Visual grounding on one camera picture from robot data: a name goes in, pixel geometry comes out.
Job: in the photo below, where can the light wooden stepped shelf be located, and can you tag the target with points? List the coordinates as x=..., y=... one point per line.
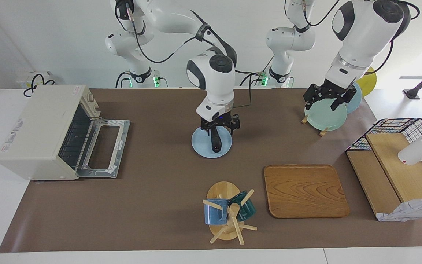
x=390, y=161

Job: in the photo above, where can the brown table mat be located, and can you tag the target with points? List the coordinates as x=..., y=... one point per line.
x=141, y=201

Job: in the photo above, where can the dark purple eggplant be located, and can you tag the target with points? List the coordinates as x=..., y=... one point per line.
x=216, y=141

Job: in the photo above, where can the blue ceramic mug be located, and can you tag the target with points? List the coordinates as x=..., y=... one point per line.
x=214, y=215

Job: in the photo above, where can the light blue racked plate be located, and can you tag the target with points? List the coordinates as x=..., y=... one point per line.
x=356, y=103

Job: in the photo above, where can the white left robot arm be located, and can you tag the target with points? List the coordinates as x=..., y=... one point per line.
x=365, y=33

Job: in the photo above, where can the dark green ceramic mug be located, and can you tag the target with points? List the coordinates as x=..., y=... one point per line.
x=248, y=209

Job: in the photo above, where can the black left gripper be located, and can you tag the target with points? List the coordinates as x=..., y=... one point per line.
x=328, y=91

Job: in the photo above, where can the mint green plate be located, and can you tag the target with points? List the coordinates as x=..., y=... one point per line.
x=324, y=118

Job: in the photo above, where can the brown wooden tray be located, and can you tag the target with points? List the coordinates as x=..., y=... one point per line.
x=306, y=190

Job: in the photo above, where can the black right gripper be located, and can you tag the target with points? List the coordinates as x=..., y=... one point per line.
x=220, y=121

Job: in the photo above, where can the white marbled liner cloth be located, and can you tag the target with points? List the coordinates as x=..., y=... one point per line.
x=412, y=211

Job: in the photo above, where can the yellow plate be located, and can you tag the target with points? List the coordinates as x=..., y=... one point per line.
x=370, y=83

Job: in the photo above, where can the beige toaster oven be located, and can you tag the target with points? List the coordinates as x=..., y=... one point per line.
x=31, y=128

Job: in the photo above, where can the white plastic cup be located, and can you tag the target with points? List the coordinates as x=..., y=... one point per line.
x=416, y=150

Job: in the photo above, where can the wooden plate rack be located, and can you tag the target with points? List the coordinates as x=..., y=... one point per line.
x=304, y=119

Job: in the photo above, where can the wooden mug tree stand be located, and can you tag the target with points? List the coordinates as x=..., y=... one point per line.
x=222, y=190

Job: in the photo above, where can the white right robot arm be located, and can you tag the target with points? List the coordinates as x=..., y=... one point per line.
x=214, y=80

